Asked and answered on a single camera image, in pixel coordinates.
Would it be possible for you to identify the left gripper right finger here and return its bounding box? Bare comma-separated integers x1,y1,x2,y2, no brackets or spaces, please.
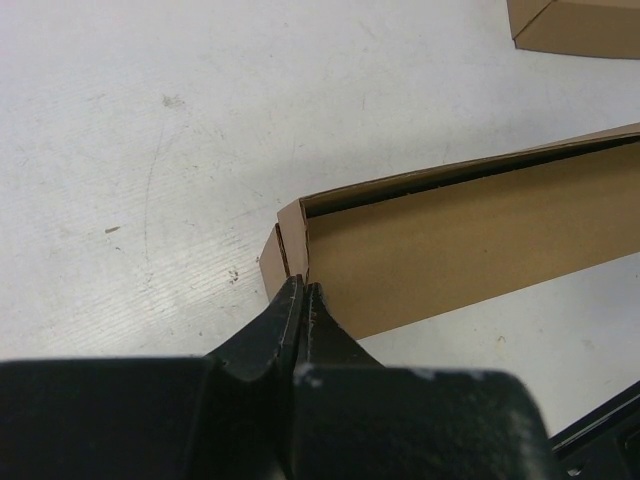
292,283,555,479

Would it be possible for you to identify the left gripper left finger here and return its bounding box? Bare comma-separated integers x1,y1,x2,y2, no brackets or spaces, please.
1,276,304,479

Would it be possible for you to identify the brown cardboard box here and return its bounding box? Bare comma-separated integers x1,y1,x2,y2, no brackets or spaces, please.
507,0,639,60
259,124,639,339

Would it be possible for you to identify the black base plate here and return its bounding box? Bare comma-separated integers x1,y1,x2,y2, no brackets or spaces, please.
550,383,640,480

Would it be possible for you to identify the folded brown cardboard box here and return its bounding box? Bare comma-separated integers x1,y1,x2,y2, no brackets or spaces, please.
507,0,639,60

